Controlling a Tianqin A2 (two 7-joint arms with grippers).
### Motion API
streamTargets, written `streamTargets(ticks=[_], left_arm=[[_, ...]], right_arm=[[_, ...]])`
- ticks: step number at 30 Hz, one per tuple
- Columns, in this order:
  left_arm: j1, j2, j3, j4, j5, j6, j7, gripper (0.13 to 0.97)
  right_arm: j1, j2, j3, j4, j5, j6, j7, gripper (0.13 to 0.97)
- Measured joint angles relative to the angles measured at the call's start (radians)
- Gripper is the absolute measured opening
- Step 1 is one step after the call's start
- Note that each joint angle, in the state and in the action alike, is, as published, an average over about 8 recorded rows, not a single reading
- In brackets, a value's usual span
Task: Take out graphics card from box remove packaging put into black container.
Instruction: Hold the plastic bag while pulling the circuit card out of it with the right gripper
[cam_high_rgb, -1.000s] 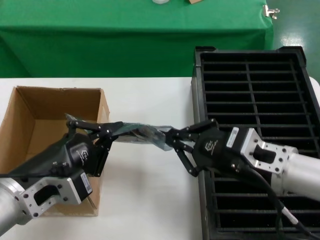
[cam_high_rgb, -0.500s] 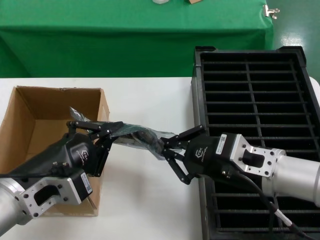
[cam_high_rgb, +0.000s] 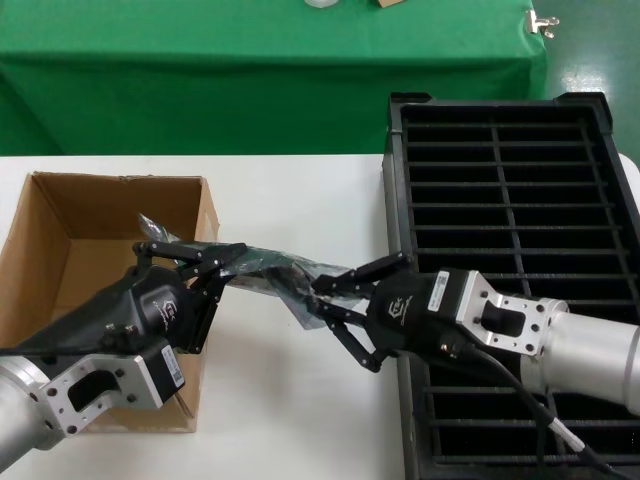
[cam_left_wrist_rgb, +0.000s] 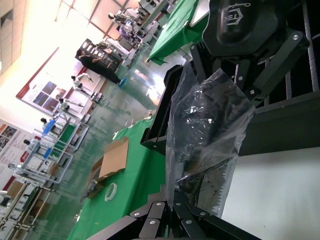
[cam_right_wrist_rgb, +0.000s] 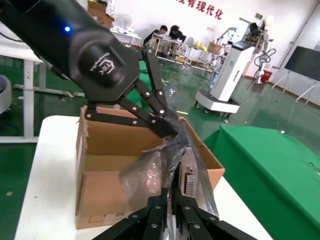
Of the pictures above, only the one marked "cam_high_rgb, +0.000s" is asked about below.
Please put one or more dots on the right silver wrist bracket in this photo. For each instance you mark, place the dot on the right silver wrist bracket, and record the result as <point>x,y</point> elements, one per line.
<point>530,305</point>

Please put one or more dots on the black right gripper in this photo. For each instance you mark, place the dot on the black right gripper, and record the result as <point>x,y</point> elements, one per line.
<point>415,315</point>

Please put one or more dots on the left silver wrist bracket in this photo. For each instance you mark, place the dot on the left silver wrist bracket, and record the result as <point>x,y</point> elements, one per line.
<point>125,380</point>

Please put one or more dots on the black slotted plastic container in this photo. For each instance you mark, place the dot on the black slotted plastic container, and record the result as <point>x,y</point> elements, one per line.
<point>400,200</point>

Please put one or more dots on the silver wrist bracket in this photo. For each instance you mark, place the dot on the silver wrist bracket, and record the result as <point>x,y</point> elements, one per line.
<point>530,305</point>
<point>125,380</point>

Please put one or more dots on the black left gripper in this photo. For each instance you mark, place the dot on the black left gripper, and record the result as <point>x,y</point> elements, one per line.
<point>160,310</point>

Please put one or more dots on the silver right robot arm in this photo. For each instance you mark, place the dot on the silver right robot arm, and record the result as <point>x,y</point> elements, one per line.
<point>600,350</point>

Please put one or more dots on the silver metal table clamp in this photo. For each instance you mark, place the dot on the silver metal table clamp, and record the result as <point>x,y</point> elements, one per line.
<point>535,22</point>

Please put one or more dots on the large open brown cardboard box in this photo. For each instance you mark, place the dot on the large open brown cardboard box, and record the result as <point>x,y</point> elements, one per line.
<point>75,210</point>

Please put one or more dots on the translucent grey antistatic bag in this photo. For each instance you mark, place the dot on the translucent grey antistatic bag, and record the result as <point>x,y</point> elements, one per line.
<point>305,315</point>

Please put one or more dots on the small flat open cardboard box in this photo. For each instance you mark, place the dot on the small flat open cardboard box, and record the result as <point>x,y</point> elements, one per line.
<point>387,3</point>

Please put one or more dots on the left black camera shroud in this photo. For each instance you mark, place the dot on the left black camera shroud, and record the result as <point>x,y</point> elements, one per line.
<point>75,325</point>

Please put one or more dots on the green tablecloth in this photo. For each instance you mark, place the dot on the green tablecloth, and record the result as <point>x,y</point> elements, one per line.
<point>250,75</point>

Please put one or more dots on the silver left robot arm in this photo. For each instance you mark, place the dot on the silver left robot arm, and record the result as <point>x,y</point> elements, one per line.
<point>20,400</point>

